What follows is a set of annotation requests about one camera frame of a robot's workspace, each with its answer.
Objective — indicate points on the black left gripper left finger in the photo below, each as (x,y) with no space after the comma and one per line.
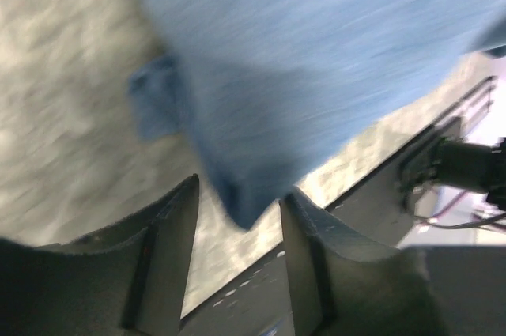
(128,278)

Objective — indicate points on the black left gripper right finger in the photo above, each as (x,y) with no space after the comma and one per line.
(343,283)

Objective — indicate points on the blue fabric pillowcase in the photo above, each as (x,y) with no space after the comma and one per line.
(268,90)

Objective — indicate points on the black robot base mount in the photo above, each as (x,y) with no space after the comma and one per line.
(428,176)

